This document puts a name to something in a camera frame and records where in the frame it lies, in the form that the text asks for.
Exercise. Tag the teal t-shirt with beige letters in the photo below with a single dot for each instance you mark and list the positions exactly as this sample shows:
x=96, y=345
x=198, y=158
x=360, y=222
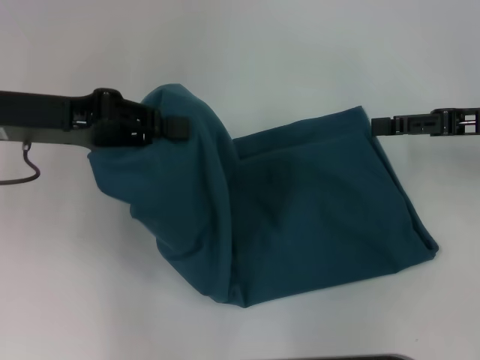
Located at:
x=300, y=206

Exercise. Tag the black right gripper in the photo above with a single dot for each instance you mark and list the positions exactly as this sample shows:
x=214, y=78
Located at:
x=468, y=122

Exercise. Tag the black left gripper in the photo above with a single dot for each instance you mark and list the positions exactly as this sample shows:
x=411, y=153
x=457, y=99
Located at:
x=56, y=116

